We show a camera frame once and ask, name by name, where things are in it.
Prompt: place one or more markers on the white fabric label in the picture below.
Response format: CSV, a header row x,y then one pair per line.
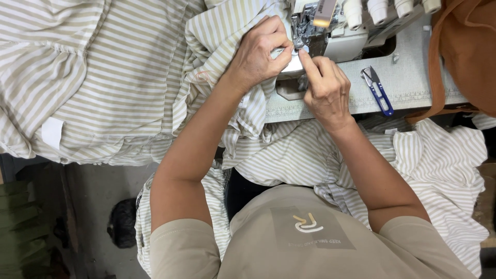
x,y
52,132

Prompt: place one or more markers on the white overlock sewing machine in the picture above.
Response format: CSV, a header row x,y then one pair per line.
x,y
348,35

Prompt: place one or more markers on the person's right hand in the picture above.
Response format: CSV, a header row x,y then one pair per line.
x,y
329,97

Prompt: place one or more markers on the pile of beige striped fabric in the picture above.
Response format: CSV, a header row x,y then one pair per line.
x,y
97,77

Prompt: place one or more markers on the beige striped garment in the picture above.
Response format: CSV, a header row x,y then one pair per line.
x,y
294,155

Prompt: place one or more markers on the person's left hand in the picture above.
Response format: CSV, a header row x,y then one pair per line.
x,y
254,58

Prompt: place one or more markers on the stack of green fabric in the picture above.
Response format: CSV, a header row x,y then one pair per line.
x,y
21,232

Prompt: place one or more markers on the brown fabric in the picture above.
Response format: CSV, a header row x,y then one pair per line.
x,y
469,50

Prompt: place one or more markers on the person's beige t-shirt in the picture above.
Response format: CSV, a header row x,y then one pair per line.
x,y
290,252

